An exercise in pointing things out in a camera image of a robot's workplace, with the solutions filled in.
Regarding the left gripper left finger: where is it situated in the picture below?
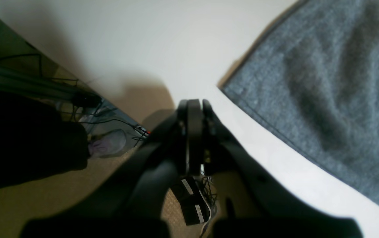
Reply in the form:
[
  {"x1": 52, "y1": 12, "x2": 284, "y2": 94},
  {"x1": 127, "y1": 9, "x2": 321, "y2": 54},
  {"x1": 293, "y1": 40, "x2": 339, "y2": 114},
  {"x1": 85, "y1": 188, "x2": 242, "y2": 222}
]
[{"x1": 20, "y1": 100, "x2": 188, "y2": 238}]

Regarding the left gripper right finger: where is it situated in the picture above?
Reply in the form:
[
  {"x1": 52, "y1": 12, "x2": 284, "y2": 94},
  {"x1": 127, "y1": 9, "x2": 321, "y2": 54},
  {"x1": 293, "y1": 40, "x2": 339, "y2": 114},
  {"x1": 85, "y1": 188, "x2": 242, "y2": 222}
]
[{"x1": 202, "y1": 99, "x2": 363, "y2": 238}]

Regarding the grey t-shirt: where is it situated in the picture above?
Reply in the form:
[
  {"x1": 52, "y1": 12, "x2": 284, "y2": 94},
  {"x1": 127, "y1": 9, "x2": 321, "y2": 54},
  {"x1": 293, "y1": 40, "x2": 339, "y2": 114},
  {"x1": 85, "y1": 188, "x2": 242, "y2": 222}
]
[{"x1": 222, "y1": 0, "x2": 379, "y2": 205}]

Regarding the white shoe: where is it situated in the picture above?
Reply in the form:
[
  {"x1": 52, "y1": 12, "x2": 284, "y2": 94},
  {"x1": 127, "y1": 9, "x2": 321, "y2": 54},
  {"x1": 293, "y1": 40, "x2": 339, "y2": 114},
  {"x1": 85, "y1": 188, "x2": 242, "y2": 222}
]
[{"x1": 88, "y1": 129, "x2": 127, "y2": 159}]

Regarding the black power adapter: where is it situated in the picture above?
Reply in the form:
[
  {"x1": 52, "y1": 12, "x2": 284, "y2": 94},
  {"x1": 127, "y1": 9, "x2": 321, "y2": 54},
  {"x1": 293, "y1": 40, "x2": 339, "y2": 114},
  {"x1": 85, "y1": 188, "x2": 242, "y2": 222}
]
[{"x1": 170, "y1": 177, "x2": 211, "y2": 226}]

